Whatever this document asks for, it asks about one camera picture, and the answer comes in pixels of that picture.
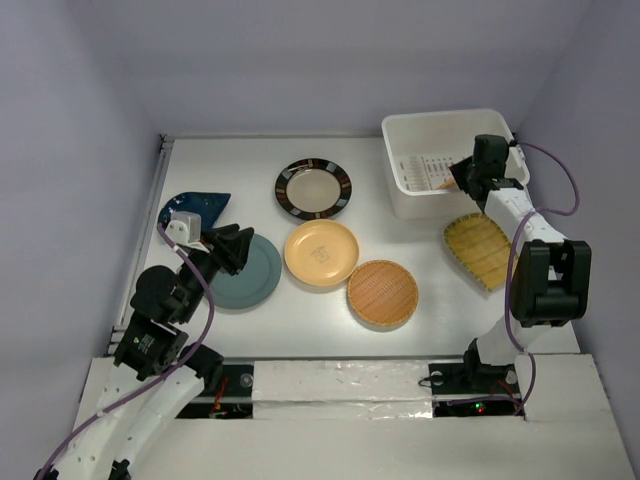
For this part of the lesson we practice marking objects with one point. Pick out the grey blue round plate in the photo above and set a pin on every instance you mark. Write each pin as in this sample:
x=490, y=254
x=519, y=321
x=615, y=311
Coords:
x=255, y=283

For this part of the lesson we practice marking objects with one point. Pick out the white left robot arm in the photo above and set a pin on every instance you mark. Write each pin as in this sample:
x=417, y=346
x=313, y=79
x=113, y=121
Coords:
x=156, y=371

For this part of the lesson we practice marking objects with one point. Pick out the fish shaped woven plate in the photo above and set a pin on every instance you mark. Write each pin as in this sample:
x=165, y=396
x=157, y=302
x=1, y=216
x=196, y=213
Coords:
x=448, y=184

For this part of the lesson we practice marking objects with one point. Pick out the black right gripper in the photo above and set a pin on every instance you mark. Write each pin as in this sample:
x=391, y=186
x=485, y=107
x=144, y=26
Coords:
x=459, y=170

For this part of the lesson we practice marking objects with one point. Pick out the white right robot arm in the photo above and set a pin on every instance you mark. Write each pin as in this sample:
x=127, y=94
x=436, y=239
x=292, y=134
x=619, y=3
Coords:
x=548, y=274

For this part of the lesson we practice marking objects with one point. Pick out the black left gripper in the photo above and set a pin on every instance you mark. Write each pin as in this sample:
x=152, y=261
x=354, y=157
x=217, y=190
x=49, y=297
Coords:
x=233, y=243

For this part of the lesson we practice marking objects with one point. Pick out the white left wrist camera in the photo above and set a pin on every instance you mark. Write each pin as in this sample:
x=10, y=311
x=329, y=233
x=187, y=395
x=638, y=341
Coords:
x=184, y=229

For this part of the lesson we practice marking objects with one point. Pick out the dark blue leaf plate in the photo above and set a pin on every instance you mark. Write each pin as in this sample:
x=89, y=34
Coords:
x=209, y=206

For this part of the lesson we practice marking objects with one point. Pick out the white foam front panel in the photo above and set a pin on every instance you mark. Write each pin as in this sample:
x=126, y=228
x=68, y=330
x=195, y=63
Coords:
x=340, y=390

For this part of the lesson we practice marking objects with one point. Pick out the white plastic bin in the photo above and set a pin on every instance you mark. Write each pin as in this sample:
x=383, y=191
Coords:
x=420, y=149

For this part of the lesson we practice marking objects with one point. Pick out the black rimmed beige plate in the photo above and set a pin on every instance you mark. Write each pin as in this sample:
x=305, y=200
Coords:
x=313, y=188

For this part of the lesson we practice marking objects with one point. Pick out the green yellow woven tray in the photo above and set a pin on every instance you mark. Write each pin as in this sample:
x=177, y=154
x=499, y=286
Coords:
x=480, y=247

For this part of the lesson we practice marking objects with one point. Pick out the round orange woven plate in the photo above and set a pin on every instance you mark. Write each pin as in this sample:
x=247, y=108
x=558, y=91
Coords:
x=382, y=293

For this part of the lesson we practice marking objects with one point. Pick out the yellow round plate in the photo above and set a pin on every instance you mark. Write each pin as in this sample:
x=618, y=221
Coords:
x=321, y=253

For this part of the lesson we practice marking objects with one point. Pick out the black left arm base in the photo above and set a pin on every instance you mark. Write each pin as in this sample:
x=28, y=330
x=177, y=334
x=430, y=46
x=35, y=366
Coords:
x=229, y=399

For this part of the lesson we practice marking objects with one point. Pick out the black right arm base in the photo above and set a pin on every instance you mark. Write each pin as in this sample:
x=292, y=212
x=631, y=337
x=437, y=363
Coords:
x=457, y=393

